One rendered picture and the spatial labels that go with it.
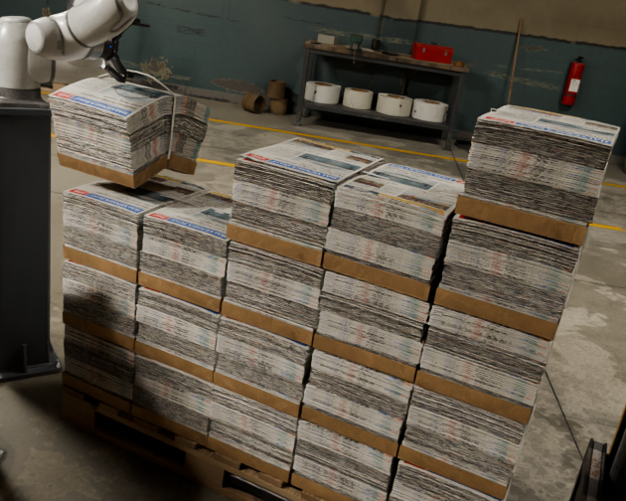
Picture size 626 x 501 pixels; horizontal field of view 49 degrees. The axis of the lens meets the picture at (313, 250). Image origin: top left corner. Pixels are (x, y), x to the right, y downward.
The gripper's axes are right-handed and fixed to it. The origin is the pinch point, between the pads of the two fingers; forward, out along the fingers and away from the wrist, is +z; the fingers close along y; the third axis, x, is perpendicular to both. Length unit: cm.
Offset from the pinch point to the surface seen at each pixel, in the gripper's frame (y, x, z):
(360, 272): 40, 87, -16
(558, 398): 113, 144, 125
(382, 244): 31, 91, -17
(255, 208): 32, 55, -16
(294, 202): 27, 66, -16
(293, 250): 40, 68, -16
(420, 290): 39, 103, -16
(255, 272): 50, 58, -14
